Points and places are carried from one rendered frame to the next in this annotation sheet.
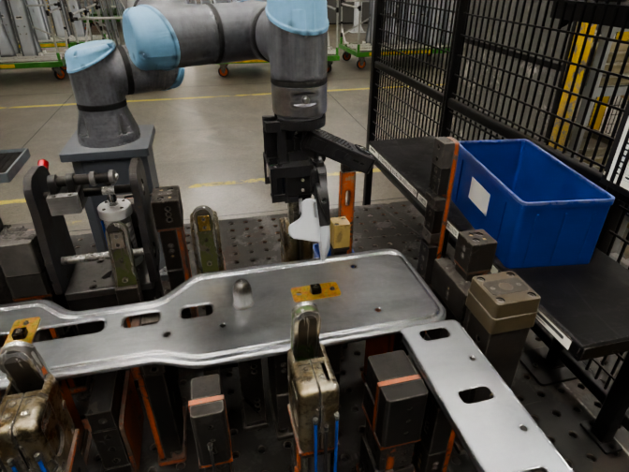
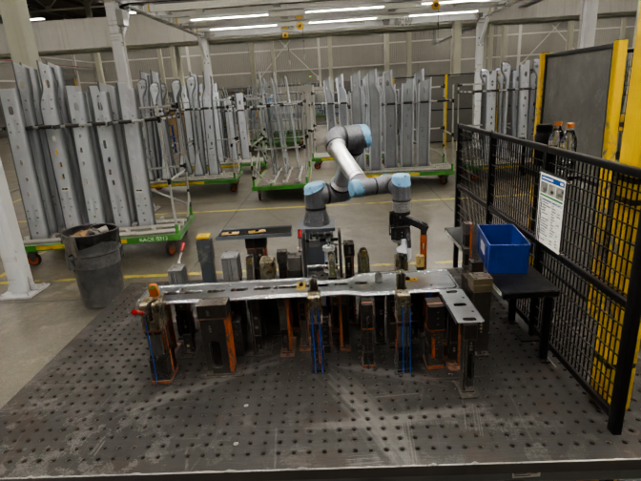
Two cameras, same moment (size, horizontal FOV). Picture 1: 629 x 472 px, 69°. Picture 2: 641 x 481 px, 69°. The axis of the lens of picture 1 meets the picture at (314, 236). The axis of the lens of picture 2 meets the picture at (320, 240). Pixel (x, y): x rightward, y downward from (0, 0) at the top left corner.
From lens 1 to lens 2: 1.33 m
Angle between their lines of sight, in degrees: 19
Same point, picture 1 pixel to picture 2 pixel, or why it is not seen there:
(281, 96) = (395, 205)
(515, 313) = (482, 283)
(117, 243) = (331, 258)
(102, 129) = (316, 219)
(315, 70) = (406, 197)
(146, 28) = (356, 186)
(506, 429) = (466, 310)
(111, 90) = (321, 201)
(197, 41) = (370, 189)
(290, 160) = (398, 225)
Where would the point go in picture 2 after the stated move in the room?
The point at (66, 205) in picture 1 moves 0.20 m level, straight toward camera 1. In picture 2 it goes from (315, 243) to (328, 257)
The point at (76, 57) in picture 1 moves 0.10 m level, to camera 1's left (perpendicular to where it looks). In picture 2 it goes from (310, 189) to (292, 189)
